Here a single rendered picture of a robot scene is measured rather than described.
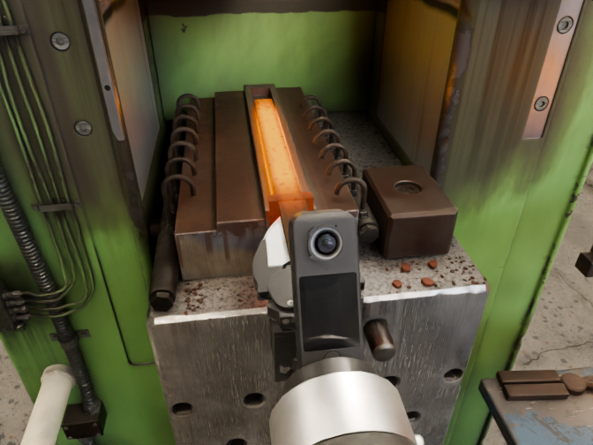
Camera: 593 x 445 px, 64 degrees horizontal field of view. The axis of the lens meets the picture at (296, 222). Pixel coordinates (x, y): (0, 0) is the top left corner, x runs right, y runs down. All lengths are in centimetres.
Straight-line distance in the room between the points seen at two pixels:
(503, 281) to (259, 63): 59
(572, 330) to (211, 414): 157
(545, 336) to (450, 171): 129
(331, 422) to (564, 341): 169
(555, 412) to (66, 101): 73
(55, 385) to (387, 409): 65
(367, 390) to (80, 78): 46
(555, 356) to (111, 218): 155
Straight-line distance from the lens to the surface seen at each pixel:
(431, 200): 58
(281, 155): 59
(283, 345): 39
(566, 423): 76
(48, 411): 85
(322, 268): 32
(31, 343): 87
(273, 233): 45
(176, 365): 57
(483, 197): 76
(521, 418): 74
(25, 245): 71
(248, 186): 57
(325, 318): 33
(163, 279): 52
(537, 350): 187
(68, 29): 60
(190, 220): 54
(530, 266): 92
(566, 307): 209
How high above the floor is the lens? 127
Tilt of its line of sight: 34 degrees down
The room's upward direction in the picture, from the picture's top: straight up
